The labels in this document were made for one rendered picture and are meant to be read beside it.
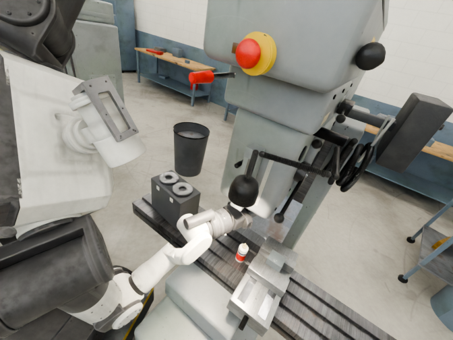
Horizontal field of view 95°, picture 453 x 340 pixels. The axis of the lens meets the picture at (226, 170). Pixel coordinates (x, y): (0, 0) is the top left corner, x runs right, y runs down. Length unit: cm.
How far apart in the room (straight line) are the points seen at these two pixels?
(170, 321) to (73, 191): 79
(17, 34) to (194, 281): 91
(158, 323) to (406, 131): 111
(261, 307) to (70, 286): 61
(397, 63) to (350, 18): 443
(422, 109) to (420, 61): 402
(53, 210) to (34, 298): 12
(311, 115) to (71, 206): 46
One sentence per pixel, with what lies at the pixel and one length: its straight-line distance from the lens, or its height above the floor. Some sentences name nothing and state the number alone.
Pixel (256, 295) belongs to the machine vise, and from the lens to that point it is 87.
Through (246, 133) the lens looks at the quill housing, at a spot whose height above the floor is 156.
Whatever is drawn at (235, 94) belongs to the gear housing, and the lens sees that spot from 53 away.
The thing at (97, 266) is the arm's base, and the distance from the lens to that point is 42.
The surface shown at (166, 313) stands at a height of 76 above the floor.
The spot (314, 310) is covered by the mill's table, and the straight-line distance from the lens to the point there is 104.
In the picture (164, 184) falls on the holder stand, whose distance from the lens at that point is 100.
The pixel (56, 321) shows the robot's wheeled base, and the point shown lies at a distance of 139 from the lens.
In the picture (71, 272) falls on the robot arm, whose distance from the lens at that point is 42.
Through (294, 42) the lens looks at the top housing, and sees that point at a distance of 37.
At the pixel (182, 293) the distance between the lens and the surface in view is 100.
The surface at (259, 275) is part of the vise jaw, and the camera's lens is 87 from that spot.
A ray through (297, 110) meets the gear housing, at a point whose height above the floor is 167.
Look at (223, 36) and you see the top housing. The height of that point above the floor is 177.
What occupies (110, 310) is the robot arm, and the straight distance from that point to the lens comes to 63.
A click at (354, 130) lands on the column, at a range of 97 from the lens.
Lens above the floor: 179
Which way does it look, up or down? 34 degrees down
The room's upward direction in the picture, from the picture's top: 13 degrees clockwise
